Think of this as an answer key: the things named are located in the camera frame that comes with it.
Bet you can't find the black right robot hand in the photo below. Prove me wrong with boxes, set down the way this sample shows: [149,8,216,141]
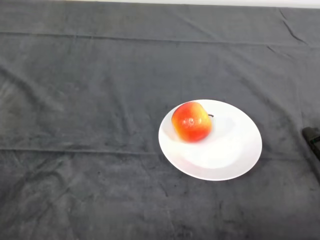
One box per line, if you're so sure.
[301,126,320,162]

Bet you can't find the red yellow apple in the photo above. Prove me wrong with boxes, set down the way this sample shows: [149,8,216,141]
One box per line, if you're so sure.
[171,101,215,144]

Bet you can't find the white round plate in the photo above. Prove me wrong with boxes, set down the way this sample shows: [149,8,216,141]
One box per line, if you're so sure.
[158,99,263,182]

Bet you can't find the black table cloth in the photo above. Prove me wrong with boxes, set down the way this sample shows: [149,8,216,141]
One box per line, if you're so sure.
[0,0,320,240]

